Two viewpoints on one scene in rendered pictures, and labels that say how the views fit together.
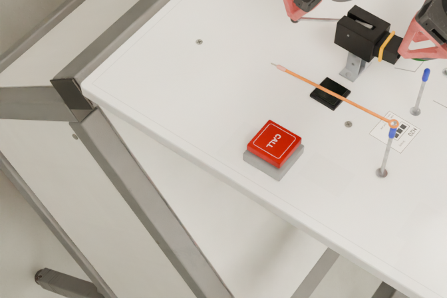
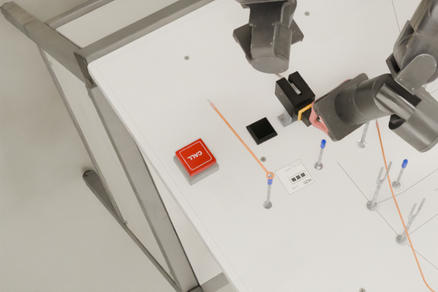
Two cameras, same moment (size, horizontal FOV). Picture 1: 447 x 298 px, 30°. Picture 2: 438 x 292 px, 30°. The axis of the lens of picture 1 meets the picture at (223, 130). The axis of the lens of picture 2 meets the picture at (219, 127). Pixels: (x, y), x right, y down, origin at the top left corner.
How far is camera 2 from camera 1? 0.47 m
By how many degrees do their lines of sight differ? 13
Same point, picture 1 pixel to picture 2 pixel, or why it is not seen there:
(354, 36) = (284, 96)
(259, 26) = (237, 59)
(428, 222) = (281, 253)
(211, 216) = not seen: hidden behind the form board
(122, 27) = (137, 28)
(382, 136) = (283, 176)
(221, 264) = (179, 222)
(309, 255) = not seen: hidden behind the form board
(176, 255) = (143, 205)
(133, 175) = (123, 137)
